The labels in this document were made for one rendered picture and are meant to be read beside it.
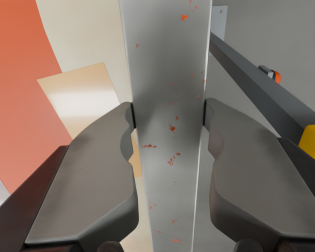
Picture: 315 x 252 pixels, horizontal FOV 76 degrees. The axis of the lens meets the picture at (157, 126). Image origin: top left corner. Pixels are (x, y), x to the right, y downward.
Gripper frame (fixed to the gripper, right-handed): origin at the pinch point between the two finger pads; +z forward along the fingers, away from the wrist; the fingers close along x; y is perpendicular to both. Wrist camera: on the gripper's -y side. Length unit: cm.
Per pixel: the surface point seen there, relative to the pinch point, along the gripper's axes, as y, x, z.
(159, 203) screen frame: 7.7, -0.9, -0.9
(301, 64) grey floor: 30, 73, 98
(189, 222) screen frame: 10.2, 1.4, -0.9
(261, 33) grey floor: 14, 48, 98
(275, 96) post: 9.8, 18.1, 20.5
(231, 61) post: 9.9, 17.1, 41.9
